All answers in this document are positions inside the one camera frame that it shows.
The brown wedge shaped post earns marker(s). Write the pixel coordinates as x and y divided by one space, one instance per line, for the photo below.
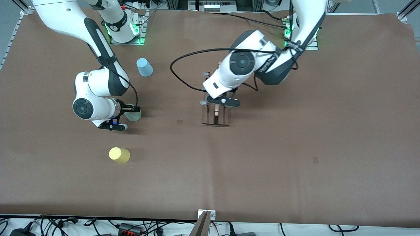
203 227

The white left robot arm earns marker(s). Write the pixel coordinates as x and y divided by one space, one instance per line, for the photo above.
223 78

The black red connector block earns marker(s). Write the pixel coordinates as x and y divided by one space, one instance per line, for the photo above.
129 228

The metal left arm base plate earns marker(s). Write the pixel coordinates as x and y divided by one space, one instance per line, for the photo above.
310 47

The light blue plastic cup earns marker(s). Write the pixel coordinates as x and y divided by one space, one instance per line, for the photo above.
144 68

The mint green plastic cup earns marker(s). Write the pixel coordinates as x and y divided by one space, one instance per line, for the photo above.
134 116

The yellow plastic cup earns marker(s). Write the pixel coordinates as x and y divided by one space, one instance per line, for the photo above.
118 155

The silver table edge bracket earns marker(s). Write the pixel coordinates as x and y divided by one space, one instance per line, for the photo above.
212 214

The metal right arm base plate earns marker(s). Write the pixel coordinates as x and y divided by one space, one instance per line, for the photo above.
141 29

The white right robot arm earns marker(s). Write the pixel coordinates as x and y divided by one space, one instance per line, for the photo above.
92 82

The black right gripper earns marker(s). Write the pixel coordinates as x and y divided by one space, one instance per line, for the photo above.
123 105

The brown table cover sheet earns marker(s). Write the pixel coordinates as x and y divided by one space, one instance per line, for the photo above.
262 164

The black power adapter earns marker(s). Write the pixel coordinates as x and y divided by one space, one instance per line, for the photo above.
21 232

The white power strip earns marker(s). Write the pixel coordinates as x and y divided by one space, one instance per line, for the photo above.
213 6

